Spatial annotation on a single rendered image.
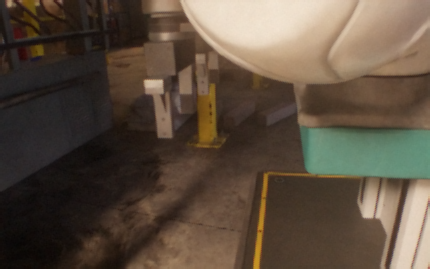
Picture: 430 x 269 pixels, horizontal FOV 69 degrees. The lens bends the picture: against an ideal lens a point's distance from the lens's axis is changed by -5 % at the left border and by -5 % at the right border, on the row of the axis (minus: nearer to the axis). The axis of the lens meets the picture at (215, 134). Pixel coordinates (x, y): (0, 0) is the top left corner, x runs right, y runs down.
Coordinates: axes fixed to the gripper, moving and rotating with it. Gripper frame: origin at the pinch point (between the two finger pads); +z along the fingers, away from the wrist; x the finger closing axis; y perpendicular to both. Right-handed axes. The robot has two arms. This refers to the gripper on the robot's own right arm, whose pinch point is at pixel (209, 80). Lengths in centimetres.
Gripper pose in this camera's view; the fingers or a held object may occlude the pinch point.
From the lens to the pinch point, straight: 86.6
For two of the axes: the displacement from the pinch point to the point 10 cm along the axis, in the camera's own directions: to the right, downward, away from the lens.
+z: 0.4, 9.3, 3.6
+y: 9.8, 0.3, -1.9
